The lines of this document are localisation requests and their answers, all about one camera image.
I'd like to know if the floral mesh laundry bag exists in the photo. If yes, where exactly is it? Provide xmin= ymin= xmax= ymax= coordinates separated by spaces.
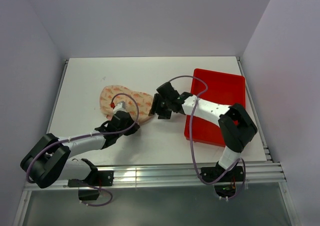
xmin=99 ymin=85 xmax=154 ymax=124

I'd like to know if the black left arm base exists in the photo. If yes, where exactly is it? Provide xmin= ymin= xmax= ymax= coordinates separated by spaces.
xmin=67 ymin=170 xmax=114 ymax=207

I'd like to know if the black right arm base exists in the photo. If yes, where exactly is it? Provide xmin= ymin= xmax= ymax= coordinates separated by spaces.
xmin=200 ymin=164 xmax=246 ymax=199

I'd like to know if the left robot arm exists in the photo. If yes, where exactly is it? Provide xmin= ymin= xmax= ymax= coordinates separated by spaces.
xmin=20 ymin=110 xmax=140 ymax=189

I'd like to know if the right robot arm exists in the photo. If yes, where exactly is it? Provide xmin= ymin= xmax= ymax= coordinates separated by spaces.
xmin=149 ymin=81 xmax=258 ymax=181

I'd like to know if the red plastic tray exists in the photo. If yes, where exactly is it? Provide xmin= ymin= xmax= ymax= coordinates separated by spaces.
xmin=192 ymin=68 xmax=246 ymax=147

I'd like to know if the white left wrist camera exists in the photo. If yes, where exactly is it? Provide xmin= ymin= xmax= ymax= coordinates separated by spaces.
xmin=113 ymin=101 xmax=126 ymax=114

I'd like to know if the aluminium frame rail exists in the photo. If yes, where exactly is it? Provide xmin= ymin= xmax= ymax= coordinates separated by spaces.
xmin=23 ymin=162 xmax=287 ymax=192

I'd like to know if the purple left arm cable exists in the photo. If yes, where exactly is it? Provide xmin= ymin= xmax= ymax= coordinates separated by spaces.
xmin=25 ymin=92 xmax=140 ymax=208

